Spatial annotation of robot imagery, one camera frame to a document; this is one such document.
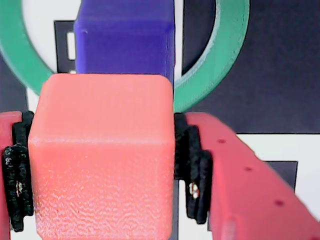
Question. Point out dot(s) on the blue cube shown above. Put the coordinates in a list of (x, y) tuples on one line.
[(125, 45)]

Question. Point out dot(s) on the orange cube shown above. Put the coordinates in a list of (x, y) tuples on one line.
[(100, 162)]

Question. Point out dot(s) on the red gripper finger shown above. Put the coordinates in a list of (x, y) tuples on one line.
[(237, 187), (17, 170)]

